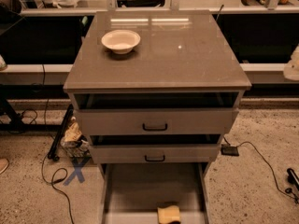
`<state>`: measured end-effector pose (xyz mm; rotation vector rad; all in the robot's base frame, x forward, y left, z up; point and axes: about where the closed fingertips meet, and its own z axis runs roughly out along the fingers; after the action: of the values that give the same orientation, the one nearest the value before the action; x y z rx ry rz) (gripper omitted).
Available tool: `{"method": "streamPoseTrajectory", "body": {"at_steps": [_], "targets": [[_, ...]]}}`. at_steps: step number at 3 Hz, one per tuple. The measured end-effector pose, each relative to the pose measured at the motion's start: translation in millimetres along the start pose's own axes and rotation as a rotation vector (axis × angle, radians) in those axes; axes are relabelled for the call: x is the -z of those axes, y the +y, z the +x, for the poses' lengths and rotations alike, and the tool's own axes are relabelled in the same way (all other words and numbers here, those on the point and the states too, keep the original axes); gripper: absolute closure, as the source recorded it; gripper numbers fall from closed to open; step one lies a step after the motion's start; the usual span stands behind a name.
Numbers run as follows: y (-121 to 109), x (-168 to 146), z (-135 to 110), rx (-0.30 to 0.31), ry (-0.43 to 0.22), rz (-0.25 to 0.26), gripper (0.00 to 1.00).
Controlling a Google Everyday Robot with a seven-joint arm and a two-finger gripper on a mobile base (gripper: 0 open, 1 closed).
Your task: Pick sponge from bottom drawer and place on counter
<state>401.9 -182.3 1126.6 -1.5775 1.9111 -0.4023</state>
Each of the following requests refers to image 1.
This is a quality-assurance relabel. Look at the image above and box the yellow sponge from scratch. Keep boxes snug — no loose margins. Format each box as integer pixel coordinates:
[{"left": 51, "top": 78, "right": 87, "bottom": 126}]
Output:
[{"left": 157, "top": 205, "right": 181, "bottom": 224}]

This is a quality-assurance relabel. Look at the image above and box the blue tape cross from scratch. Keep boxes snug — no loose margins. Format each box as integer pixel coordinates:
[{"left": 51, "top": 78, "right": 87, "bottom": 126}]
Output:
[{"left": 64, "top": 157, "right": 90, "bottom": 186}]

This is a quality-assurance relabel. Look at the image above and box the black top drawer handle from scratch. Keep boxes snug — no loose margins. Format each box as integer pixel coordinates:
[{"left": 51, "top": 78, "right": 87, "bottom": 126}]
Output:
[{"left": 142, "top": 123, "right": 168, "bottom": 132}]

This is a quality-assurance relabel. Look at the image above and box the black leaning bar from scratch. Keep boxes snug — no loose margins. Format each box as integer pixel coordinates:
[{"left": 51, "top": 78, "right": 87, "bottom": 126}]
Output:
[{"left": 48, "top": 105, "right": 73, "bottom": 161}]

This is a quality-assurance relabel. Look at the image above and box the black cylinder device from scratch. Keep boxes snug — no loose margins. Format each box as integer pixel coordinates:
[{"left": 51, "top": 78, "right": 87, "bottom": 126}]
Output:
[{"left": 287, "top": 168, "right": 299, "bottom": 190}]

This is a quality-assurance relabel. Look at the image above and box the top grey drawer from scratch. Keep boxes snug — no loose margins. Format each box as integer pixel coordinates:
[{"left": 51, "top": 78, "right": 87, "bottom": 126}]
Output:
[{"left": 72, "top": 92, "right": 240, "bottom": 137}]

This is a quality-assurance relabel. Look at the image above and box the black pedal cable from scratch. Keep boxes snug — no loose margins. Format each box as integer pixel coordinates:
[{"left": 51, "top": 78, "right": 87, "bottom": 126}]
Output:
[{"left": 222, "top": 135, "right": 299, "bottom": 202}]

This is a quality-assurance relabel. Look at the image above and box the bottom grey drawer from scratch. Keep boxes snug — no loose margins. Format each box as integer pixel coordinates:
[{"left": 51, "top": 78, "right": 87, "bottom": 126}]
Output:
[{"left": 99, "top": 163, "right": 210, "bottom": 224}]

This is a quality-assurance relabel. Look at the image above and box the grey drawer cabinet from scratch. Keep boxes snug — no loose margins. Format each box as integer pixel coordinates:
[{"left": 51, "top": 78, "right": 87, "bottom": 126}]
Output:
[{"left": 63, "top": 9, "right": 252, "bottom": 224}]

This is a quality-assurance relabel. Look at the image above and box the grey drawer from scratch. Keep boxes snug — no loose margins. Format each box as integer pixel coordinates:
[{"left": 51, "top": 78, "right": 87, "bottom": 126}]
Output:
[
  {"left": 90, "top": 134, "right": 221, "bottom": 164},
  {"left": 72, "top": 92, "right": 240, "bottom": 137},
  {"left": 99, "top": 163, "right": 210, "bottom": 224}
]

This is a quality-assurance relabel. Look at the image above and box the white plastic object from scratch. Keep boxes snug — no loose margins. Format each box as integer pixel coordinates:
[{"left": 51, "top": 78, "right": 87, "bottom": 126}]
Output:
[{"left": 283, "top": 45, "right": 299, "bottom": 81}]

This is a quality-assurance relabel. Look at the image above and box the black foot pedal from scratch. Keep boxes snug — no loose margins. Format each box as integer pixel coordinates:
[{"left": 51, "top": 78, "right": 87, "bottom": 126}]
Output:
[{"left": 221, "top": 146, "right": 239, "bottom": 156}]

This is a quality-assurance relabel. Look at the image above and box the crumpled paper bag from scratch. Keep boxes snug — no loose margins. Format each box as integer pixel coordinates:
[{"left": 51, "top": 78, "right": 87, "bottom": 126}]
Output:
[{"left": 60, "top": 117, "right": 90, "bottom": 158}]

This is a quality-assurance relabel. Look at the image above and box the black drawer handle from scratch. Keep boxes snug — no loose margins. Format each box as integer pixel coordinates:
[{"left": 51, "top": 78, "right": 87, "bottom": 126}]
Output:
[
  {"left": 144, "top": 155, "right": 165, "bottom": 162},
  {"left": 142, "top": 123, "right": 168, "bottom": 132}
]

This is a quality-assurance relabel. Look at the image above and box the black middle drawer handle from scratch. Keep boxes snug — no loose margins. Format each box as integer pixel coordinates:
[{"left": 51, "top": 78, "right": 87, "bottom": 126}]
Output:
[{"left": 144, "top": 155, "right": 165, "bottom": 162}]

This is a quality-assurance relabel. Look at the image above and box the middle grey drawer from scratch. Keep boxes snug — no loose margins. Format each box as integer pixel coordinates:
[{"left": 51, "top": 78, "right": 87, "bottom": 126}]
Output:
[{"left": 90, "top": 134, "right": 221, "bottom": 164}]

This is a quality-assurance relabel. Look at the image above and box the white bowl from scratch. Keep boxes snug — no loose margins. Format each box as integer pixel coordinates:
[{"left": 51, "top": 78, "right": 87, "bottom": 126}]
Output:
[{"left": 101, "top": 30, "right": 141, "bottom": 54}]

